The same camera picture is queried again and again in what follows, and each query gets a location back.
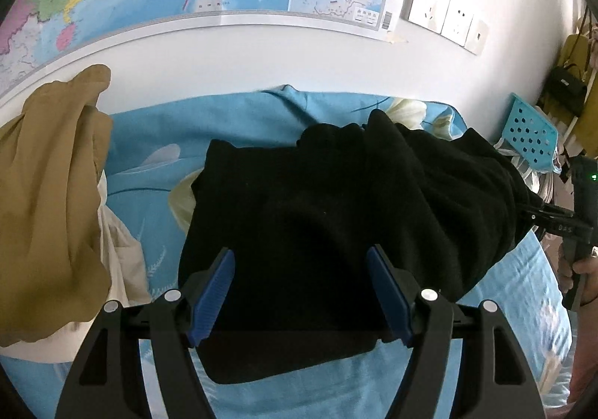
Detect white garment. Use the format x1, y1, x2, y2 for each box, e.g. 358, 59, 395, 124
0, 169, 152, 364

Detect person's right forearm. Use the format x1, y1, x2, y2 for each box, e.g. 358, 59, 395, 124
567, 295, 598, 408

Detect white plastic bags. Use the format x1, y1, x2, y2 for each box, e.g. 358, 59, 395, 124
511, 153, 568, 201

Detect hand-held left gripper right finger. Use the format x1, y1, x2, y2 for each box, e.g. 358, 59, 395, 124
366, 244, 545, 419

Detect tan garment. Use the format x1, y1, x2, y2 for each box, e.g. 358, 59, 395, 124
0, 64, 114, 347

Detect blue floral bedsheet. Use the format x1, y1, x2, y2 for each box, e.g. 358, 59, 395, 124
0, 84, 577, 419

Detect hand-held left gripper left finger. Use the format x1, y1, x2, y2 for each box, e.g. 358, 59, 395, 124
55, 247, 235, 419

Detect person's right hand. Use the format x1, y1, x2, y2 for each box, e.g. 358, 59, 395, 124
557, 242, 598, 308

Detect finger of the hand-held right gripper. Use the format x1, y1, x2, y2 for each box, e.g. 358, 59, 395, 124
516, 203, 577, 227

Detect black coat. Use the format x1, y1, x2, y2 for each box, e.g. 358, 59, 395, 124
178, 108, 554, 385

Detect yellow bag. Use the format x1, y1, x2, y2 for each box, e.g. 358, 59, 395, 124
558, 34, 598, 121

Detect black handbag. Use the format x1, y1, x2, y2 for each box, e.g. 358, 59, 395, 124
544, 65, 588, 117

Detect blue perforated plastic basket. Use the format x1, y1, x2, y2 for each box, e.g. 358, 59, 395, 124
495, 92, 568, 177

